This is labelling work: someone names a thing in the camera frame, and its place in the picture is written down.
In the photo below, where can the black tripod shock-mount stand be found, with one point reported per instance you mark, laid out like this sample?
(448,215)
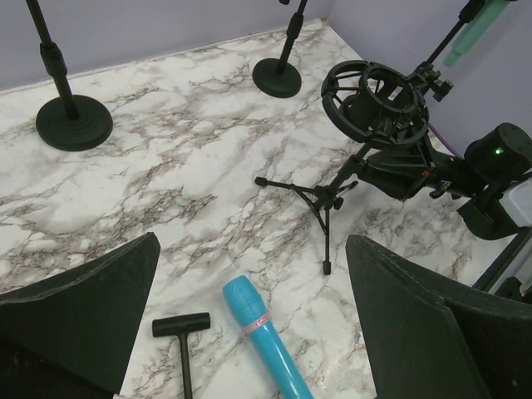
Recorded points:
(381,109)

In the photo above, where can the black stand with shock mount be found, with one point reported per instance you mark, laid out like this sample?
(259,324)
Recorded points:
(69,122)

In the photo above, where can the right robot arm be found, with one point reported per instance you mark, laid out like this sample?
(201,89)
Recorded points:
(489,166)

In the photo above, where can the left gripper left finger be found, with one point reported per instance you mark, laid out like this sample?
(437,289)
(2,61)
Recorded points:
(73,333)

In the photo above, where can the black round-base clip stand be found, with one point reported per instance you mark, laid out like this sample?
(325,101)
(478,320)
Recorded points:
(276,76)

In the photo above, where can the mint green microphone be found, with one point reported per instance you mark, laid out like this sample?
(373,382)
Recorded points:
(475,27)

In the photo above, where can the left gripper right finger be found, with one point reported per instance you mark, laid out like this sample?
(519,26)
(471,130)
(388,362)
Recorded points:
(429,336)

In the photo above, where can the blue microphone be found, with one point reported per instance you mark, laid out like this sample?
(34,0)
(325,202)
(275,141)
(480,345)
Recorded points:
(248,308)

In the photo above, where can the black T-handle tool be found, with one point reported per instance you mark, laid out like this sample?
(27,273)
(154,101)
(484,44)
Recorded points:
(181,327)

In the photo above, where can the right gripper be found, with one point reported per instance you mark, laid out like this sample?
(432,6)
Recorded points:
(402,172)

